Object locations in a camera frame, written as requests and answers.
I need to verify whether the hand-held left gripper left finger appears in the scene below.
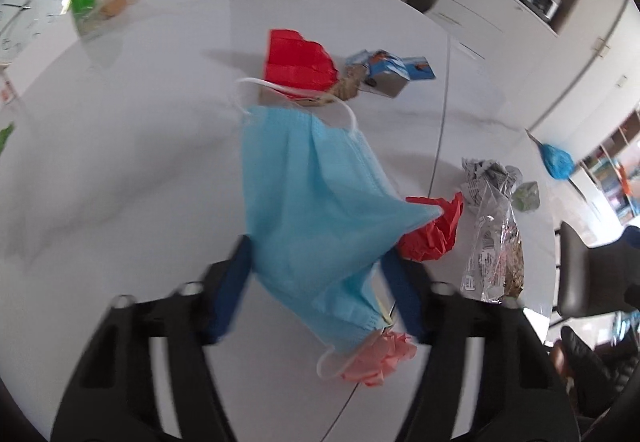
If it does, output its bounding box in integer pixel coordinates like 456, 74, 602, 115
50, 235, 254, 442

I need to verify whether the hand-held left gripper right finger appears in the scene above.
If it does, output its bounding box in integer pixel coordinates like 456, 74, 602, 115
377, 249, 581, 442

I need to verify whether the small red paper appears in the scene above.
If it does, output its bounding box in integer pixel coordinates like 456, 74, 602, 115
397, 191, 465, 263

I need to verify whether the blue face mask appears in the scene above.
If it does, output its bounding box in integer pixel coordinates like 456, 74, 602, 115
234, 77, 446, 380

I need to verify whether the newspaper ball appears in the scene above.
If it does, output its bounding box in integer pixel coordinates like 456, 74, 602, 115
460, 157, 524, 209

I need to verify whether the blue drink carton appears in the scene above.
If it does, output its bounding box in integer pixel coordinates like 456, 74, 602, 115
345, 49, 437, 100

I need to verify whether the large red paper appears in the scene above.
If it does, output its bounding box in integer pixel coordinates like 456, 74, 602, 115
264, 28, 341, 99

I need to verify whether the pink crumpled paper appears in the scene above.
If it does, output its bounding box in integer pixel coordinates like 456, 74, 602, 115
341, 329, 418, 388

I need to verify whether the clear plastic bread bag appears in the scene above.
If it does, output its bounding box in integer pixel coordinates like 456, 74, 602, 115
460, 182, 526, 306

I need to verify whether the pale green crumpled paper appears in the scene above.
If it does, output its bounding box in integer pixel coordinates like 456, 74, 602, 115
512, 181, 542, 213

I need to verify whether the grey padded chair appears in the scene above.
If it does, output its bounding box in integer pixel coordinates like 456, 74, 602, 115
552, 221, 640, 319

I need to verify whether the blue plastic bag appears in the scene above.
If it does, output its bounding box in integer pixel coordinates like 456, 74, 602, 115
525, 127, 576, 182

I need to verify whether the person's black puffer jacket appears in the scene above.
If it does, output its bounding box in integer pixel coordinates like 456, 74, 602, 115
559, 325, 640, 419

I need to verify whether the brown crumpled snack wrapper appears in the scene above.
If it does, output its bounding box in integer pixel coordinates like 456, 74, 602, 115
259, 74, 364, 109

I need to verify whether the open wooden bookshelf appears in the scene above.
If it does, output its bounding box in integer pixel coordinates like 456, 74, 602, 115
579, 111, 640, 225

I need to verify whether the white drawer cabinet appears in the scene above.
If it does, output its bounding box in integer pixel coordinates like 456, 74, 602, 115
413, 0, 558, 66

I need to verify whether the clear plastic food bag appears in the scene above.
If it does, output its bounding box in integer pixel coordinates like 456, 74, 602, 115
75, 0, 152, 41

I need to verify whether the silver toaster oven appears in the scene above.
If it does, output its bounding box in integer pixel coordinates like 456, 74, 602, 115
522, 0, 561, 21

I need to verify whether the white round wall clock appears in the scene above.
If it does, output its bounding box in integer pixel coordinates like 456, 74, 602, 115
0, 0, 76, 68

